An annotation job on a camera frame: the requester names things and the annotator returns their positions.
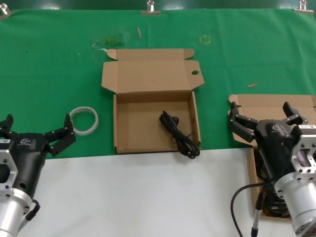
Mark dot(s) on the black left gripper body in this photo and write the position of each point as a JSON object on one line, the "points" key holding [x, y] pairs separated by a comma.
{"points": [[29, 158]]}

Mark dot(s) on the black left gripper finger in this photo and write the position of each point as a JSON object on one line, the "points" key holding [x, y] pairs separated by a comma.
{"points": [[63, 139], [7, 124]]}

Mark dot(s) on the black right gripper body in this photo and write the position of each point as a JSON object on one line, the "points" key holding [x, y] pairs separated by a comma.
{"points": [[276, 145]]}

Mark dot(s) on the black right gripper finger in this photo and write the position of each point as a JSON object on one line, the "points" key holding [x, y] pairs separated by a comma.
{"points": [[243, 127], [295, 118]]}

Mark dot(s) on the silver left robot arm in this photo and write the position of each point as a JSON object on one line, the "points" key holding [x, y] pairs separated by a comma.
{"points": [[10, 214]]}

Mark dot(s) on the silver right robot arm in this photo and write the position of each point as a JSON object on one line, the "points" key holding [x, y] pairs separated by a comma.
{"points": [[301, 197]]}

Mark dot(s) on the open cardboard box with hole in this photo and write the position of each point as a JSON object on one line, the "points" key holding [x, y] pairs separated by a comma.
{"points": [[148, 74]]}

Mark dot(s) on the clear tape roll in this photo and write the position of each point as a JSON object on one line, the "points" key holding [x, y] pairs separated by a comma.
{"points": [[85, 132]]}

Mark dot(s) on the small wood chip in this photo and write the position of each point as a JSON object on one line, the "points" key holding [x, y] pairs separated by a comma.
{"points": [[252, 85]]}

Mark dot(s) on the green table cloth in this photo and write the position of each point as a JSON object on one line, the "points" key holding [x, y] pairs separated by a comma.
{"points": [[37, 74]]}

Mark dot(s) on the silver binder clip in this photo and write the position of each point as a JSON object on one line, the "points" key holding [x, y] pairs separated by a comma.
{"points": [[150, 12], [304, 11], [3, 11]]}

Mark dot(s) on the torn clear plastic scrap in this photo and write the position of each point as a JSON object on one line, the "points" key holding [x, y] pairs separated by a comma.
{"points": [[112, 39]]}

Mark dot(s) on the thin wooden stick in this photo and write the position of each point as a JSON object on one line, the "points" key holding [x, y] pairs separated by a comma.
{"points": [[139, 32]]}

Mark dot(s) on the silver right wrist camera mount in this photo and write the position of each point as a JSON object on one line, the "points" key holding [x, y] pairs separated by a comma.
{"points": [[306, 138]]}

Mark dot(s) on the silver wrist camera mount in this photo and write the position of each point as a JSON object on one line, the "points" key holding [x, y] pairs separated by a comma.
{"points": [[6, 158], [306, 138]]}

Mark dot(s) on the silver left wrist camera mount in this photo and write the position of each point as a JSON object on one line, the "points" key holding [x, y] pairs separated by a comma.
{"points": [[6, 158]]}

